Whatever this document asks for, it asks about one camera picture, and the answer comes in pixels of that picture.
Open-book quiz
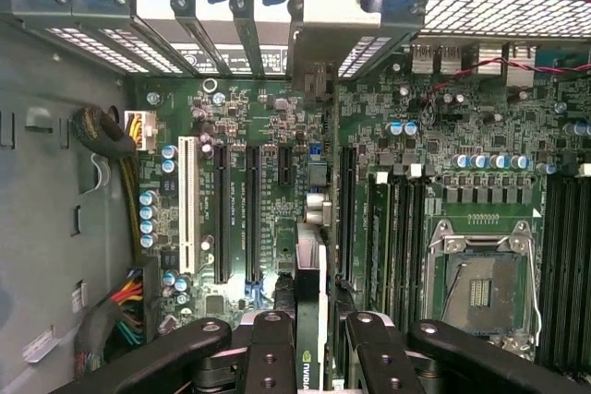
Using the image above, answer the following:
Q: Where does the black RAM slot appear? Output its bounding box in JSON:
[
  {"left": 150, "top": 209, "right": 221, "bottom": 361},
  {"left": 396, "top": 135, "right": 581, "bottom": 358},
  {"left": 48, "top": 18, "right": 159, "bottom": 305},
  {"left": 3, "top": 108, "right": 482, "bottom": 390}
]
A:
[
  {"left": 392, "top": 165, "right": 404, "bottom": 321},
  {"left": 404, "top": 165, "right": 416, "bottom": 321},
  {"left": 415, "top": 165, "right": 427, "bottom": 321}
]

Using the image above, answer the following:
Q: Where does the CPU socket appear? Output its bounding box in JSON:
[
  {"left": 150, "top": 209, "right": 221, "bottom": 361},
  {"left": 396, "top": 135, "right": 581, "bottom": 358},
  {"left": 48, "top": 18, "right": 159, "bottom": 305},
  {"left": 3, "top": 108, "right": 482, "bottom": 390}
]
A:
[{"left": 424, "top": 218, "right": 541, "bottom": 358}]

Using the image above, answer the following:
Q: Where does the long black expansion slot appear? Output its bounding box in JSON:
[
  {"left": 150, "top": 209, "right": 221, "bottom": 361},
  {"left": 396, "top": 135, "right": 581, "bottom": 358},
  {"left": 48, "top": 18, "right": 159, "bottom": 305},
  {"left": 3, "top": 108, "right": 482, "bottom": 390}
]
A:
[
  {"left": 340, "top": 144, "right": 357, "bottom": 278},
  {"left": 212, "top": 143, "right": 232, "bottom": 285}
]

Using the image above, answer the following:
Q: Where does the white expansion slot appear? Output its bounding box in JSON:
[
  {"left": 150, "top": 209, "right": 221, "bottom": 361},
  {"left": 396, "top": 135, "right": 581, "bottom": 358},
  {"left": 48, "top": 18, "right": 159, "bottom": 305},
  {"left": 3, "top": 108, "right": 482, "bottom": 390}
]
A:
[{"left": 177, "top": 135, "right": 200, "bottom": 275}]

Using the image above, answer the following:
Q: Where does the short black expansion slot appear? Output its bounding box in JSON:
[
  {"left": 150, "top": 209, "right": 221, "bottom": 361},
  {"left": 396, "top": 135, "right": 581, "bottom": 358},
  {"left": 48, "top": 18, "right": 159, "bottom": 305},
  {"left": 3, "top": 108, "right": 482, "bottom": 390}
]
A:
[{"left": 277, "top": 144, "right": 296, "bottom": 186}]

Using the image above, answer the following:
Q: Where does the green motherboard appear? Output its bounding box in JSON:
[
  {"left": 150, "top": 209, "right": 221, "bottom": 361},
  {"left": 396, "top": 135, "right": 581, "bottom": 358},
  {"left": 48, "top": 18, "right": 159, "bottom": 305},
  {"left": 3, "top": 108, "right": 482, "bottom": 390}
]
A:
[{"left": 133, "top": 45, "right": 591, "bottom": 363}]

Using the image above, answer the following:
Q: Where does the white power connector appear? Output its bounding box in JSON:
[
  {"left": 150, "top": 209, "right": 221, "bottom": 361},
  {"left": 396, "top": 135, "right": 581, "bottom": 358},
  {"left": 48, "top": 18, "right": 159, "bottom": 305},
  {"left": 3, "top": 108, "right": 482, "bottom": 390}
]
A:
[{"left": 123, "top": 110, "right": 159, "bottom": 153}]

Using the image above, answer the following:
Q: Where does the black open PC case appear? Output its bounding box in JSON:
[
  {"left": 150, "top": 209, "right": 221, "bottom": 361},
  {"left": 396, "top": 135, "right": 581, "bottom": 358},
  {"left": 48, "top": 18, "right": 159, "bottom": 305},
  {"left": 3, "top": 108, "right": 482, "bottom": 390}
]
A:
[{"left": 0, "top": 0, "right": 591, "bottom": 394}]

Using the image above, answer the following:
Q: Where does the coloured power wire bundle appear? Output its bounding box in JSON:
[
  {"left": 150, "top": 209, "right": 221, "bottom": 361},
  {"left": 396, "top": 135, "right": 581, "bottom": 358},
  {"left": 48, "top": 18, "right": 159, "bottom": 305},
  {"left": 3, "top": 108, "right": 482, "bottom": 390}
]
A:
[{"left": 76, "top": 255, "right": 161, "bottom": 367}]

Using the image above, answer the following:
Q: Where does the black sleeved power cable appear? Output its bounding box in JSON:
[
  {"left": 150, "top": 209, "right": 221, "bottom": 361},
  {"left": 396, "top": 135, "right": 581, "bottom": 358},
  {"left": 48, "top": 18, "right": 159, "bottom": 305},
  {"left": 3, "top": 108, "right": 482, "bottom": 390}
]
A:
[{"left": 71, "top": 105, "right": 144, "bottom": 266}]

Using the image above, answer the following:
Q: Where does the red black twisted wire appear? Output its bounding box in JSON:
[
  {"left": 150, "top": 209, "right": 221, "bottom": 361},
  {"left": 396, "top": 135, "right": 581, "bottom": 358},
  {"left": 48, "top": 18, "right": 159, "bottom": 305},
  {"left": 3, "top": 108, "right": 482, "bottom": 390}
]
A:
[{"left": 424, "top": 0, "right": 591, "bottom": 90}]

